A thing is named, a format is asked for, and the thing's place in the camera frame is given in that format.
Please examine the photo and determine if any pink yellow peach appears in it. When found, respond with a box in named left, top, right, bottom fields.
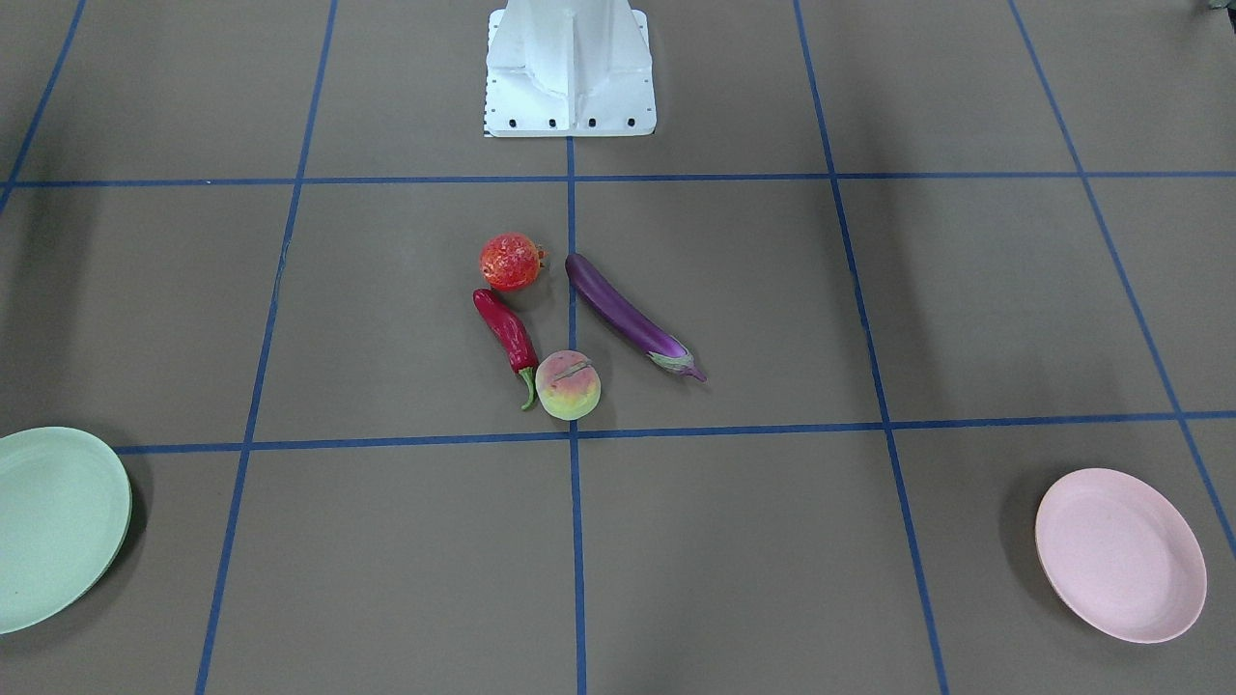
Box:
left=534, top=350, right=602, bottom=420

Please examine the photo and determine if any red pomegranate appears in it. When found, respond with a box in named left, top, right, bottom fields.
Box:
left=478, top=232, right=545, bottom=292

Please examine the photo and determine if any purple eggplant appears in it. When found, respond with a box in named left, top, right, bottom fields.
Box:
left=565, top=254, right=707, bottom=383

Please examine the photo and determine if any red chili pepper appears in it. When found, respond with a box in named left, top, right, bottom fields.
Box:
left=472, top=289, right=540, bottom=412

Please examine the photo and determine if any pink plate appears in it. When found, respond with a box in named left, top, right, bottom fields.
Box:
left=1035, top=467, right=1209, bottom=644

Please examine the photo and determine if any green plate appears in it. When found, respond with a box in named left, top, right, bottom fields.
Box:
left=1, top=427, right=132, bottom=634

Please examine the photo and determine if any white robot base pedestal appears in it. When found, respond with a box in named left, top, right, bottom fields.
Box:
left=483, top=1, right=658, bottom=139

